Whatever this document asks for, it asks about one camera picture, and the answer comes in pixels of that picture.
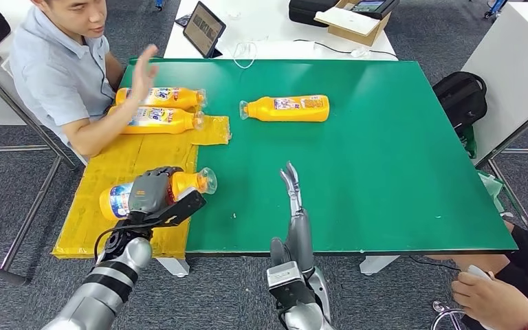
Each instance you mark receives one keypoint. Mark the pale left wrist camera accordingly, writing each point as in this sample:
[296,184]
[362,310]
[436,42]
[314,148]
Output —
[186,209]

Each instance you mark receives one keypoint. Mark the cardboard box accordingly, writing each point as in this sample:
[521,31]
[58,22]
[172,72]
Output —
[356,36]

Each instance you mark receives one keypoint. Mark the dark phone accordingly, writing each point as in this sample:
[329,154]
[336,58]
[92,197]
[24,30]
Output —
[183,20]

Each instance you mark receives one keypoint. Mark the blue cart leg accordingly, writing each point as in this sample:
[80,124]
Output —
[159,4]

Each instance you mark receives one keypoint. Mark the blue cart frame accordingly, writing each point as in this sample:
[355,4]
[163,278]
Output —
[496,7]

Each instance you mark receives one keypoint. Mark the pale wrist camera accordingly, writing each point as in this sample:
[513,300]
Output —
[287,282]
[186,209]

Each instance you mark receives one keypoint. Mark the metal desk frame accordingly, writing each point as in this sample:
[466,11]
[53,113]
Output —
[514,134]

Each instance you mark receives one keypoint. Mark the white plug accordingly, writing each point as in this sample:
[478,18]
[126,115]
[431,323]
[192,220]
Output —
[360,52]

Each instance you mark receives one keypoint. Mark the person's right hand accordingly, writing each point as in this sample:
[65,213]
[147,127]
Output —
[143,77]

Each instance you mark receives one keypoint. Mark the black terminal with screen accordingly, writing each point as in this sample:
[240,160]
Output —
[376,8]

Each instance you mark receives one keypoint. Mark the person's left hand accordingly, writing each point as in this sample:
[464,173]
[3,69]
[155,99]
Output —
[496,303]

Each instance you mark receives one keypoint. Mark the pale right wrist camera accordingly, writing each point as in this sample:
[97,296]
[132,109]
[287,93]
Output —
[287,282]

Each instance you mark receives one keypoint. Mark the green bag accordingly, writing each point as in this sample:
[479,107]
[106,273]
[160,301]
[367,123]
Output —
[470,143]

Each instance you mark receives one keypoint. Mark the black tablet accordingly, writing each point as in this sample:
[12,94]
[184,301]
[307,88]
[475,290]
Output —
[203,29]

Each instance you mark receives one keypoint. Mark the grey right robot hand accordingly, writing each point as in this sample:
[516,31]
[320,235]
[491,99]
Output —
[300,241]

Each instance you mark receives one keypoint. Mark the yellow taped cardboard sheet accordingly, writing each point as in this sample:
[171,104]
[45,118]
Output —
[86,227]

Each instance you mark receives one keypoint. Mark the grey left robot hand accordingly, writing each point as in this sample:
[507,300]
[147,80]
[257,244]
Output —
[148,193]

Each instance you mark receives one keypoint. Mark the white table leg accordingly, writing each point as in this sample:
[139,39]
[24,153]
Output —
[378,265]
[175,268]

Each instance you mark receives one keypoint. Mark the small white device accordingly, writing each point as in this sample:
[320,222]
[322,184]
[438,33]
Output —
[479,272]

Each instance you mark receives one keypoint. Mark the person's right forearm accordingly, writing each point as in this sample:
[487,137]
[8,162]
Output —
[100,132]

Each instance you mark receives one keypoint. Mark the black backpack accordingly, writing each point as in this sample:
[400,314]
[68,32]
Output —
[461,98]

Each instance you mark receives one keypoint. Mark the white flat sheet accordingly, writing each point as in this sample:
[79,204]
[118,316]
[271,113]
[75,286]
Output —
[347,21]

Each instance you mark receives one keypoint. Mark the black case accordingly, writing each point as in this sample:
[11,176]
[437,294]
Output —
[308,11]

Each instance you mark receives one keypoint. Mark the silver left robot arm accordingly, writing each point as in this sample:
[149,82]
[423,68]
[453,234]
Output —
[104,282]

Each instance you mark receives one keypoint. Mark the orange detergent bottle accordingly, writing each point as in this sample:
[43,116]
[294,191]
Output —
[182,98]
[184,181]
[264,110]
[177,122]

